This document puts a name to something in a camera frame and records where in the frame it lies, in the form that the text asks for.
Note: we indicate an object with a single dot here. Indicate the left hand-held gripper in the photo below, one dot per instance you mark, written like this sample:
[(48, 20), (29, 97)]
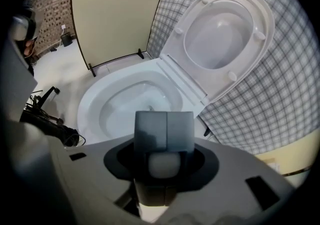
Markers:
[(20, 27)]

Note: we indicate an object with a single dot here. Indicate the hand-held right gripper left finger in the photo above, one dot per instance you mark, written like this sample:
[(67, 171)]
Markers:
[(150, 131)]

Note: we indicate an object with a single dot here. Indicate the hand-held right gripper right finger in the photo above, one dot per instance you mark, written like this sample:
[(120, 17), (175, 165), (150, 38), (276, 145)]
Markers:
[(180, 131)]

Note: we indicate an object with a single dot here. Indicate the large white toilet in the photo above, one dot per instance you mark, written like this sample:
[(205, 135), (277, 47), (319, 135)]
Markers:
[(225, 31)]

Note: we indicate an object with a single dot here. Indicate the black curtain stand foot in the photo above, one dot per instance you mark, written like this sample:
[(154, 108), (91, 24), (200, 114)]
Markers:
[(207, 131)]

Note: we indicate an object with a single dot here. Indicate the white plug charger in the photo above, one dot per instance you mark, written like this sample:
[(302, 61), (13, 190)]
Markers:
[(63, 27)]

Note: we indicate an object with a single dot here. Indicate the small black bin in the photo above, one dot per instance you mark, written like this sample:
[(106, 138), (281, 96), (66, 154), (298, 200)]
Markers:
[(67, 41)]

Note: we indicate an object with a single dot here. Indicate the black partition foot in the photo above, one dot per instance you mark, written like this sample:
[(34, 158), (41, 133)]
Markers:
[(92, 70), (140, 54)]

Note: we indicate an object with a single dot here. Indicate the beige partition panel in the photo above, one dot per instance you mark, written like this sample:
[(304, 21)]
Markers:
[(112, 14)]

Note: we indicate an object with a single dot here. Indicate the grey plaid curtain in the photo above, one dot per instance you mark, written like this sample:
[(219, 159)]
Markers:
[(275, 99)]

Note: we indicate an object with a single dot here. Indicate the yellow partition panel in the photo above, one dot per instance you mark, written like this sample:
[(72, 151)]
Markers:
[(295, 154)]

